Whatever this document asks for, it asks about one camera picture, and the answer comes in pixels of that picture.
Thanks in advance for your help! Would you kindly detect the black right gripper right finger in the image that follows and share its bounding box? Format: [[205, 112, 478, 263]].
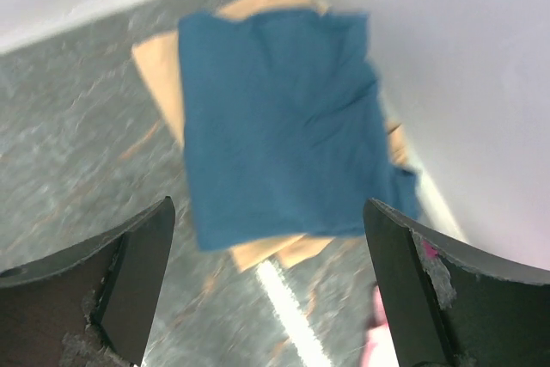
[[364, 200, 549, 366]]

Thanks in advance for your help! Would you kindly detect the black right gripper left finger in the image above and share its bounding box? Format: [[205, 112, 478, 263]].
[[1, 197, 175, 366]]

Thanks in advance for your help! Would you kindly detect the dark blue t-shirt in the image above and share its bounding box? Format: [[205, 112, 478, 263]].
[[177, 8, 421, 253]]

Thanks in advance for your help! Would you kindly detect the pink t-shirt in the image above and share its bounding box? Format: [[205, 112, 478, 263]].
[[360, 284, 399, 367]]

